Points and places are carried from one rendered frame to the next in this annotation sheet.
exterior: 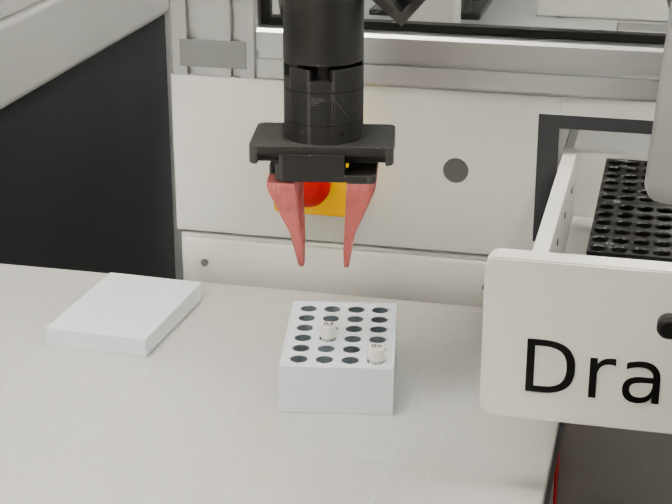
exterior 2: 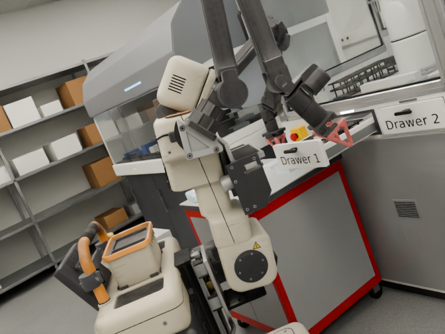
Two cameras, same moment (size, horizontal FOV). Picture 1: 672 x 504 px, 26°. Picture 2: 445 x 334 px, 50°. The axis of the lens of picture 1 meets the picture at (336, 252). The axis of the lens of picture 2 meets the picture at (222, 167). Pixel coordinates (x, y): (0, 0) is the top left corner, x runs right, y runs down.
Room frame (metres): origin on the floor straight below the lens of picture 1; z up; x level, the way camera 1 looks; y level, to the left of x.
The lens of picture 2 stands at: (-0.69, -1.43, 1.29)
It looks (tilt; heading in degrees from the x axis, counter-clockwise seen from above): 10 degrees down; 48
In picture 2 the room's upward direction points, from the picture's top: 22 degrees counter-clockwise
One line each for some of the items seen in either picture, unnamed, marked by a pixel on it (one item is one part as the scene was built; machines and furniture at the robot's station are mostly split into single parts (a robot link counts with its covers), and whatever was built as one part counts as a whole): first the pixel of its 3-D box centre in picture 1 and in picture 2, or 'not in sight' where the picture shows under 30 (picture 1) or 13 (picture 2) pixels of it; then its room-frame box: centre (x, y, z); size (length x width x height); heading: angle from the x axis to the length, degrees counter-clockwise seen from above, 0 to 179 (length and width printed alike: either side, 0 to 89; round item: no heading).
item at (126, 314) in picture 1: (127, 312); (275, 163); (1.13, 0.18, 0.77); 0.13 x 0.09 x 0.02; 164
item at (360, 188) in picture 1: (328, 204); (277, 141); (1.01, 0.01, 0.91); 0.07 x 0.07 x 0.09; 86
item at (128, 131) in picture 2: not in sight; (204, 103); (1.86, 1.28, 1.13); 1.78 x 1.14 x 0.45; 77
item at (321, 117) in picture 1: (323, 109); (271, 126); (1.01, 0.01, 0.98); 0.10 x 0.07 x 0.07; 86
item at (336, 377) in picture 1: (340, 355); (289, 164); (1.02, 0.00, 0.78); 0.12 x 0.08 x 0.04; 177
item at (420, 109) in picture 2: not in sight; (411, 116); (1.06, -0.62, 0.87); 0.29 x 0.02 x 0.11; 77
